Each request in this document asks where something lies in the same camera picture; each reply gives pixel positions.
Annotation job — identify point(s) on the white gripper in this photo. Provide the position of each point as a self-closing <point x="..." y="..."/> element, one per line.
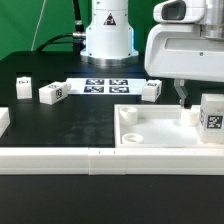
<point x="178" y="51"/>

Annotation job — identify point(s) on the white square tabletop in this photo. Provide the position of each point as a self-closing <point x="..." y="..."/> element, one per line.
<point x="158" y="126"/>

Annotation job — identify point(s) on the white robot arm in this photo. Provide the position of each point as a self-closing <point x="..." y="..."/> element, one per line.
<point x="109" y="37"/>

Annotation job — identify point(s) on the white fiducial marker sheet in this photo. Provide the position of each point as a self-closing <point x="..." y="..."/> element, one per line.
<point x="106" y="86"/>

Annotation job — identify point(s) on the white U-shaped obstacle fence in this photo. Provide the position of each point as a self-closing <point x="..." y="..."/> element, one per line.
<point x="111" y="161"/>

